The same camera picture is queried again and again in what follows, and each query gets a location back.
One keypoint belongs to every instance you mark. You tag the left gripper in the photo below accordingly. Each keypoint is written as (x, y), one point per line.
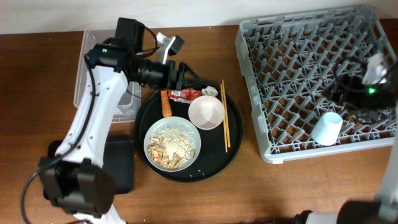
(174, 83)

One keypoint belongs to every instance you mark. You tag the white tissue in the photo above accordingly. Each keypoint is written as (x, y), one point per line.
(209, 91)

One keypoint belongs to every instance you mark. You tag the red snack wrapper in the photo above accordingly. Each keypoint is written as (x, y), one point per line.
(184, 96)

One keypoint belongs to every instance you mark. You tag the wooden chopstick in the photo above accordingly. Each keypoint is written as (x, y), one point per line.
(224, 119)
(226, 124)

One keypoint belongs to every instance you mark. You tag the orange carrot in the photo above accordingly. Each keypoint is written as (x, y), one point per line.
(166, 108)

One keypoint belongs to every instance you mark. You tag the grey plate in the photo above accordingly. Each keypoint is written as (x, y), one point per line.
(172, 122)

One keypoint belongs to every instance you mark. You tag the food scraps and rice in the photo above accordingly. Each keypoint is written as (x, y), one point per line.
(172, 148)

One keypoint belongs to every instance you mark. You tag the light blue cup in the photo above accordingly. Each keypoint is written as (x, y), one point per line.
(327, 129)

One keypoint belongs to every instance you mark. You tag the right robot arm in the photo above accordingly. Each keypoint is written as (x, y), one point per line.
(384, 208)

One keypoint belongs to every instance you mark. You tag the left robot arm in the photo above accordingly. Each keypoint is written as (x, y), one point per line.
(111, 66)

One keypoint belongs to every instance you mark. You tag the grey dishwasher rack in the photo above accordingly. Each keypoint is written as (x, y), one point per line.
(289, 60)

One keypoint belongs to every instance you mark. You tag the round black tray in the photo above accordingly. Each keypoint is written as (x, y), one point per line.
(212, 158)

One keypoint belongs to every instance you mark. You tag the clear plastic bin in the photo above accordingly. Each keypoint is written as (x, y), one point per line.
(130, 101)

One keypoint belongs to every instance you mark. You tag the black rectangular tray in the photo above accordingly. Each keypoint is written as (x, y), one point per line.
(119, 165)

